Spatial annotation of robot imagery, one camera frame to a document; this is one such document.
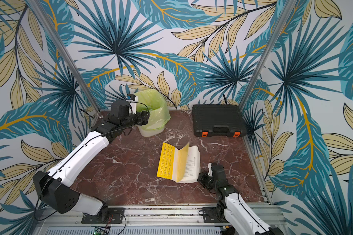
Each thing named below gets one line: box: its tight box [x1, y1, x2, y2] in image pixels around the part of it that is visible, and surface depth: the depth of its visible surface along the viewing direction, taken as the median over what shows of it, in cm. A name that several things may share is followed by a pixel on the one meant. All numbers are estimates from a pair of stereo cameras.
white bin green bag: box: [134, 89, 172, 138], surface depth 97 cm
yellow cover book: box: [156, 141, 201, 184], surface depth 87 cm
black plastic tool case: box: [191, 104, 248, 138], surface depth 103 cm
